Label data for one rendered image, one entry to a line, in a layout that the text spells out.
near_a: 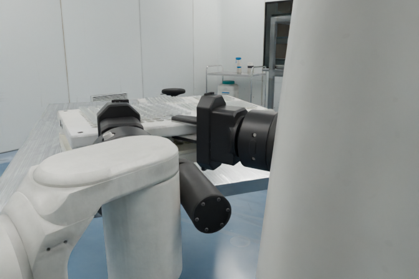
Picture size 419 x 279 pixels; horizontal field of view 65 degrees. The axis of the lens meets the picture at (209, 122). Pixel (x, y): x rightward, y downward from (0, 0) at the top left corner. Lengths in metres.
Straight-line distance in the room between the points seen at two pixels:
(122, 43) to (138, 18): 0.46
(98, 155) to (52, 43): 4.06
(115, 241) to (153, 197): 0.05
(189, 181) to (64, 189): 0.12
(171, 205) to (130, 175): 0.05
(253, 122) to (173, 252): 0.23
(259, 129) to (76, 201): 0.29
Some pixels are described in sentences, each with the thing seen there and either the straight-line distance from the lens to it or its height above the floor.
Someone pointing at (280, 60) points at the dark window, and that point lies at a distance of 5.81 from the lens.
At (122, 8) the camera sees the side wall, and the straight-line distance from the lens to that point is 4.89.
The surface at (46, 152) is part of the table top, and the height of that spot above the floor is 0.85.
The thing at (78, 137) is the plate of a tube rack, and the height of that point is 1.04.
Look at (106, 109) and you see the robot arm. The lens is 0.44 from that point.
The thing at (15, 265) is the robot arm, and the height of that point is 1.04.
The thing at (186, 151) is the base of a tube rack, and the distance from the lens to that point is 0.55.
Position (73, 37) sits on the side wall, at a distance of 4.43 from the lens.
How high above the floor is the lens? 1.15
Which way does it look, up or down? 12 degrees down
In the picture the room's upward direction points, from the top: straight up
